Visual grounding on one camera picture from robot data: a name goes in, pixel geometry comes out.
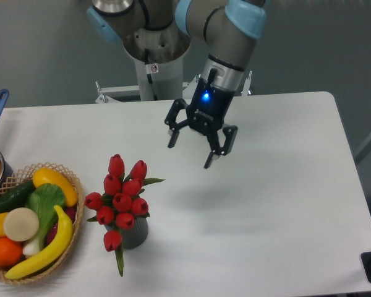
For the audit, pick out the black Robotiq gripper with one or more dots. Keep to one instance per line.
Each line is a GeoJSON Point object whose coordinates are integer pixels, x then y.
{"type": "Point", "coordinates": [205, 114]}

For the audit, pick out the red tulip bouquet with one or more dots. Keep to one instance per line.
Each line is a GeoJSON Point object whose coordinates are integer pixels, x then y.
{"type": "Point", "coordinates": [122, 194]}

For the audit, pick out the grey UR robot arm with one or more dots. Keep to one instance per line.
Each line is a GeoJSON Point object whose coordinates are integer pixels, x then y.
{"type": "Point", "coordinates": [245, 14]}

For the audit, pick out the grey ribbed vase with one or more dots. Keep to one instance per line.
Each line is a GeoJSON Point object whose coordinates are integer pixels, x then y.
{"type": "Point", "coordinates": [125, 231]}

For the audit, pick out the dark red radish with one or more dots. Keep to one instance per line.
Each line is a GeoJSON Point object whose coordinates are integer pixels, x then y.
{"type": "Point", "coordinates": [71, 213]}

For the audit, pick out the yellow banana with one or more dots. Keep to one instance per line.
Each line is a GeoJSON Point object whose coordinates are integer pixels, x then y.
{"type": "Point", "coordinates": [50, 253]}

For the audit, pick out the green bok choy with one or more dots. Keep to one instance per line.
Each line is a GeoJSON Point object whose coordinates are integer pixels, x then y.
{"type": "Point", "coordinates": [42, 202]}

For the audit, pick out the woven wicker basket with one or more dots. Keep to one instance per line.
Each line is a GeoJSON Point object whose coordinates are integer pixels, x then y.
{"type": "Point", "coordinates": [22, 176]}

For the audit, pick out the green cucumber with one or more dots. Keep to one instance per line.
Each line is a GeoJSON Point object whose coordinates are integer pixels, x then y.
{"type": "Point", "coordinates": [16, 197]}

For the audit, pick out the beige round disc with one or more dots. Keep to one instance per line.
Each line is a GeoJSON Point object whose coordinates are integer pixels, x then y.
{"type": "Point", "coordinates": [21, 224]}

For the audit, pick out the orange fruit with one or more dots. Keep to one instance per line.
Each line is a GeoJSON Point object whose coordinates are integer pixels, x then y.
{"type": "Point", "coordinates": [10, 252]}

